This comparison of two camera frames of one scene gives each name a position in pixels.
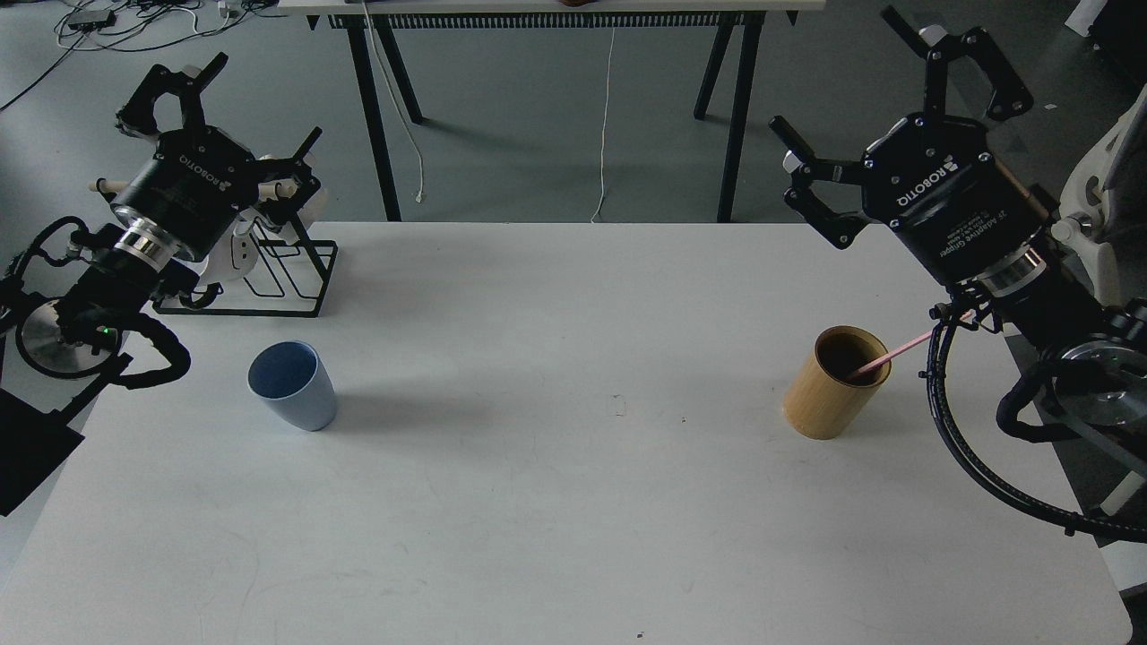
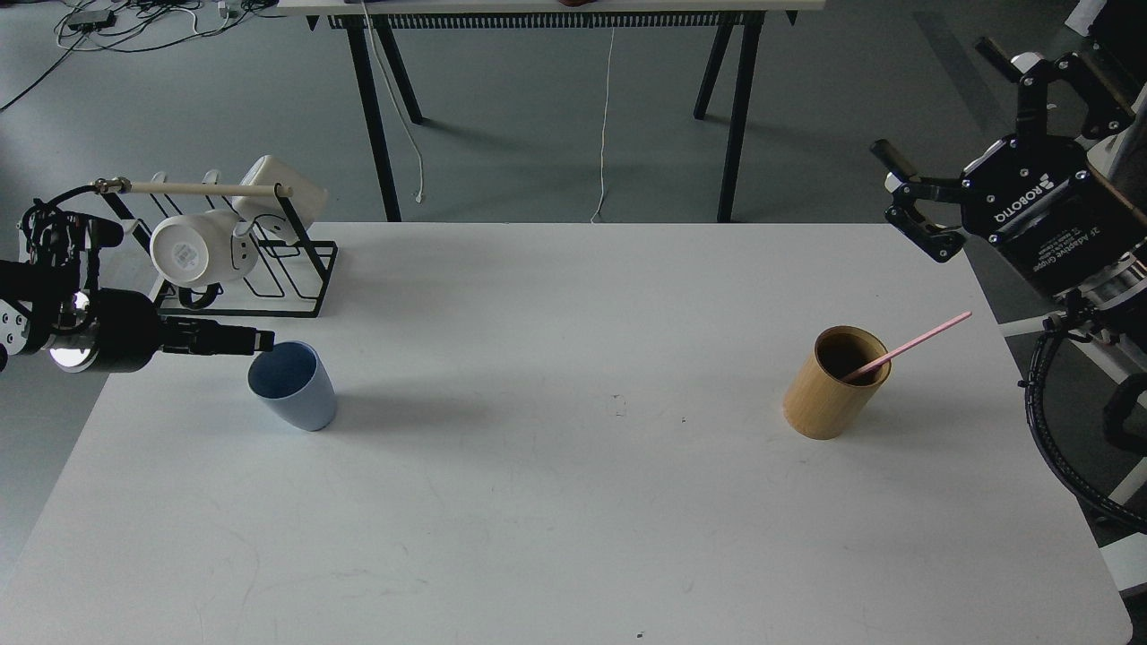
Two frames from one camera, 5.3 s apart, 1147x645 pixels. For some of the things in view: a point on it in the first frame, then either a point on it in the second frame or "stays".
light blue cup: x=291 y=378 stays
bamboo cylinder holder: x=825 y=398 stays
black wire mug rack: x=278 y=271 stays
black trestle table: x=733 y=22 stays
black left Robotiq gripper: x=193 y=193 → x=117 y=331
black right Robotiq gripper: x=936 y=182 → x=1036 y=194
